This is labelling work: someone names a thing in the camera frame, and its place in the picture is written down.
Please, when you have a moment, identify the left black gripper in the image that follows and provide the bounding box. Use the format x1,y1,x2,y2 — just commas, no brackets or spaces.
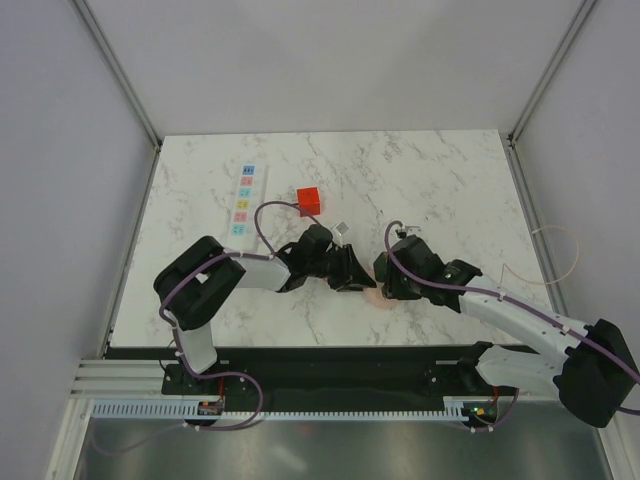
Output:
307,245,374,293

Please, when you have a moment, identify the pink round socket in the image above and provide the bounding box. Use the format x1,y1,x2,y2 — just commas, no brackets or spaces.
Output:
363,288,397,309

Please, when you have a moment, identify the red cube socket adapter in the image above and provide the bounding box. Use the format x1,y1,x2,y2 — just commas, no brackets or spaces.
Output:
296,186,322,217

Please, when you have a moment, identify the pink thin cord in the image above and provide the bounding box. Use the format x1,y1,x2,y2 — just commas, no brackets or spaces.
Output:
499,224,581,287

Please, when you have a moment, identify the white power strip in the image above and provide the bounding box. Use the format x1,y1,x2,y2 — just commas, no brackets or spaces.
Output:
224,163,269,253

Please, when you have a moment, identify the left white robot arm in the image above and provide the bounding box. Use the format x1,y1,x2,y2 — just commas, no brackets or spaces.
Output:
153,224,376,393

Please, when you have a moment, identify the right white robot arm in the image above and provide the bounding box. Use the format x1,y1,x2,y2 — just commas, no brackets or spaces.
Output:
374,235,639,428

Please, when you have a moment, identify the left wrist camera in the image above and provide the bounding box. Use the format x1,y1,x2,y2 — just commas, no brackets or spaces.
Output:
331,222,349,246

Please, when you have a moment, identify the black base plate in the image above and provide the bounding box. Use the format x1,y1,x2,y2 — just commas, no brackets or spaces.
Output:
161,346,515,412

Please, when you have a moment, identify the white slotted cable duct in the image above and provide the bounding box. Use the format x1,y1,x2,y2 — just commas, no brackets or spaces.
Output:
91,399,468,422

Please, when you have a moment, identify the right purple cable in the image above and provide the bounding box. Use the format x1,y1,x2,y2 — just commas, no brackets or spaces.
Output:
383,219,640,431

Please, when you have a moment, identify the aluminium rail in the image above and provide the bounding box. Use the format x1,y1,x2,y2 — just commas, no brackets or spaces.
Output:
68,357,171,401

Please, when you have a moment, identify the right aluminium frame post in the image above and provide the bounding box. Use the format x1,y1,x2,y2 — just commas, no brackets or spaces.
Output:
505,0,600,149

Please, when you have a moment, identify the aluminium frame post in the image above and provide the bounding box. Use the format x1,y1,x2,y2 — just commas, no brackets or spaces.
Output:
69,0,163,153
505,0,600,149

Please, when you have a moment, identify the left aluminium frame post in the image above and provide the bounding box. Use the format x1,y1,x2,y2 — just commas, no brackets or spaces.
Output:
69,0,163,153

